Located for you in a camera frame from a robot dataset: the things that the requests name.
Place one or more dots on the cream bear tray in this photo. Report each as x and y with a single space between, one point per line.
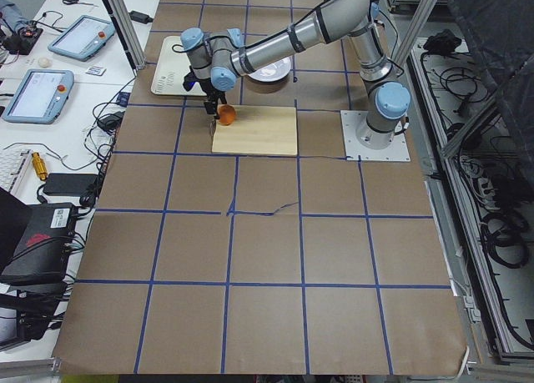
170 71

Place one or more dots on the white round plate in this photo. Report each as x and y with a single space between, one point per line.
273 72

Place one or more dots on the black power adapter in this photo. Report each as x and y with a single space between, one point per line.
139 17

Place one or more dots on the orange fruit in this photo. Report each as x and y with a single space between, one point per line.
227 114

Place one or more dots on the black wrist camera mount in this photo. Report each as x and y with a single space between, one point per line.
192 83

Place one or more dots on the black computer box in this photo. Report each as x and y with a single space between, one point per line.
34 241

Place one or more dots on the grey teach pendant near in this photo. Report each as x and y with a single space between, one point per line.
40 97

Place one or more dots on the metal base plate arm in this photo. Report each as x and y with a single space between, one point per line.
364 144

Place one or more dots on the aluminium frame post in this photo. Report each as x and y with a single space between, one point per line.
120 18

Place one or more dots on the grey teach pendant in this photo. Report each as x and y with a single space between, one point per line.
85 37
40 97

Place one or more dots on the black gripper arm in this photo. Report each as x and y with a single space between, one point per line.
207 88

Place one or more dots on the bamboo cutting board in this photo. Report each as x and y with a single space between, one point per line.
261 130

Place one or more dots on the grey teach pendant far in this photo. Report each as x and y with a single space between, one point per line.
85 37

